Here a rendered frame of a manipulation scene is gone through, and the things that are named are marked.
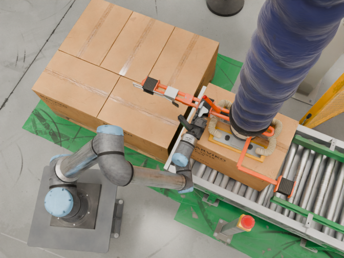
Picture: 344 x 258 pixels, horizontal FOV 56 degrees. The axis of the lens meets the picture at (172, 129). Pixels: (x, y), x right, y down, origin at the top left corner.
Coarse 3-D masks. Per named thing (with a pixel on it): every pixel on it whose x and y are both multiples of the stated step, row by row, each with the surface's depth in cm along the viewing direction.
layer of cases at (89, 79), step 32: (96, 0) 282; (96, 32) 270; (128, 32) 269; (160, 32) 267; (64, 64) 260; (96, 64) 259; (128, 64) 258; (160, 64) 257; (192, 64) 256; (64, 96) 250; (96, 96) 249; (128, 96) 248; (96, 128) 279; (128, 128) 239; (160, 128) 238
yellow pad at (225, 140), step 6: (216, 126) 192; (222, 132) 190; (228, 132) 190; (210, 138) 189; (216, 138) 189; (222, 138) 188; (228, 138) 186; (222, 144) 188; (228, 144) 187; (252, 144) 186; (258, 144) 187; (234, 150) 186; (240, 150) 186; (252, 150) 185; (246, 156) 186; (252, 156) 184; (258, 156) 184; (264, 156) 184
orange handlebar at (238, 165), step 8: (184, 96) 186; (192, 96) 185; (192, 104) 184; (216, 112) 182; (272, 128) 177; (248, 144) 175; (240, 160) 172; (240, 168) 170; (256, 176) 168; (264, 176) 168
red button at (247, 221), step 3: (246, 216) 167; (249, 216) 167; (243, 219) 166; (246, 219) 166; (249, 219) 166; (252, 219) 166; (243, 222) 166; (246, 222) 166; (249, 222) 166; (252, 222) 165; (243, 225) 166; (246, 225) 165; (249, 225) 165; (252, 225) 165; (246, 228) 165; (249, 228) 165
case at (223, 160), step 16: (208, 96) 201; (224, 96) 201; (224, 128) 193; (288, 128) 192; (208, 144) 190; (288, 144) 188; (208, 160) 212; (224, 160) 195; (272, 160) 185; (240, 176) 208; (272, 176) 182
